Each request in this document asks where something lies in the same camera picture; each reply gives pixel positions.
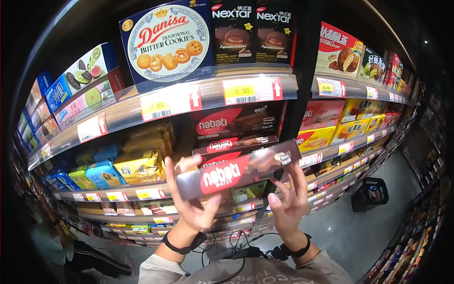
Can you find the person's left hand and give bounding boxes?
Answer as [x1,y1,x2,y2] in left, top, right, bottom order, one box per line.
[165,154,223,234]

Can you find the person's right hand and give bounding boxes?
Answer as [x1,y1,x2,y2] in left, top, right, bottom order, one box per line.
[268,162,309,246]

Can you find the person's left fingers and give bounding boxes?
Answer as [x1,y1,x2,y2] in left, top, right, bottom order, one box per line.
[165,154,203,201]

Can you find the person's left thumb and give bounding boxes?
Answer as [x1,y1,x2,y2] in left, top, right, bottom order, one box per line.
[199,193,223,228]

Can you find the person's right thumb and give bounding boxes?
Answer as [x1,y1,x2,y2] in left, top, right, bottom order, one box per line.
[268,193,285,221]

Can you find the person's right fingers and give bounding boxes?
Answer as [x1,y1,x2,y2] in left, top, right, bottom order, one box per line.
[279,162,308,204]

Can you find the long brown wafer box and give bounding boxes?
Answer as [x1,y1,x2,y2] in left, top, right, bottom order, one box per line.
[175,138,302,201]

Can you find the black wrist band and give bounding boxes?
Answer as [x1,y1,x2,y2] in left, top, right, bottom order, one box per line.
[161,231,208,255]
[279,233,313,261]

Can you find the person's body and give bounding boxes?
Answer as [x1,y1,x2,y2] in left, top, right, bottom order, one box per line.
[175,256,321,284]

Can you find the full shop shelf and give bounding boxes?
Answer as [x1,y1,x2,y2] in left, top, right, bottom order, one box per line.
[11,0,420,250]
[358,80,452,284]

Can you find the black shopping basket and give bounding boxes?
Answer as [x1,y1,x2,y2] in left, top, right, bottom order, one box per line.
[351,177,390,213]

